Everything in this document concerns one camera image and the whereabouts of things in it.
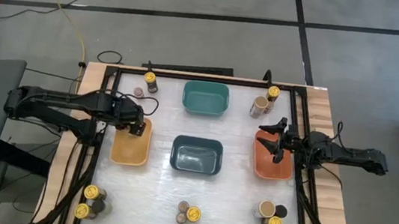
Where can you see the black aluminium table frame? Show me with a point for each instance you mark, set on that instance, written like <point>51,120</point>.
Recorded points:
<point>207,78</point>

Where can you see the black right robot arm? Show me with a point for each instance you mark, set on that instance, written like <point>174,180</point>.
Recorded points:
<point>349,155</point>

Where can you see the long black bar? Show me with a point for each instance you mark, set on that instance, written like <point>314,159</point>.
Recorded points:
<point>189,68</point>

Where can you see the yellow plastic bin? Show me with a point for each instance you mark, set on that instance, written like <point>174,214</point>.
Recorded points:
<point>131,151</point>

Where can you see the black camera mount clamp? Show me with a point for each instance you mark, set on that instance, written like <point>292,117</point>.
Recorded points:
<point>267,77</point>

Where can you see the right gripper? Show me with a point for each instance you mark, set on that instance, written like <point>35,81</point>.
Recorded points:
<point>290,137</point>

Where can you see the orange plastic bin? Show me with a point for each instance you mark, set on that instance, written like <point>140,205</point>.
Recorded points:
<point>272,169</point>

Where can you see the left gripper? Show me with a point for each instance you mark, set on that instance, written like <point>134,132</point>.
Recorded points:
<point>132,113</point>

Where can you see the small black frame clamp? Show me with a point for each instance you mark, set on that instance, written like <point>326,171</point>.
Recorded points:
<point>149,66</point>

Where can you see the dark blue plastic bin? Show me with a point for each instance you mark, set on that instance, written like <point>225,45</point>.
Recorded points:
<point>196,157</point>

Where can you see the teal plastic bin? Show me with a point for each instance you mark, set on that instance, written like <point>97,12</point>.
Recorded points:
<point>205,97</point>

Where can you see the black-lid glass spice jar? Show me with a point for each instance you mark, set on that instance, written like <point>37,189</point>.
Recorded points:
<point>281,211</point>
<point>98,206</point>

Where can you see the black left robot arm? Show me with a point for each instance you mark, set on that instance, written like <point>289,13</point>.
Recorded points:
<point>54,101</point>

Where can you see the black stand base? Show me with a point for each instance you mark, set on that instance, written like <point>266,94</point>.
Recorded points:
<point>21,157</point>

